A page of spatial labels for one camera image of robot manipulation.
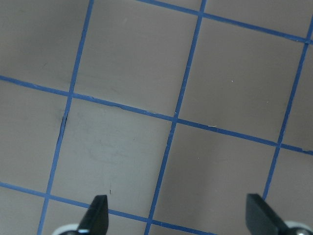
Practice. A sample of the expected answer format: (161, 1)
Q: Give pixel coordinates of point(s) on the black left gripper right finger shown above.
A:
(261, 219)

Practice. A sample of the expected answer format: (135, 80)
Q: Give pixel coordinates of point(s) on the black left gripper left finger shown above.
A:
(96, 219)

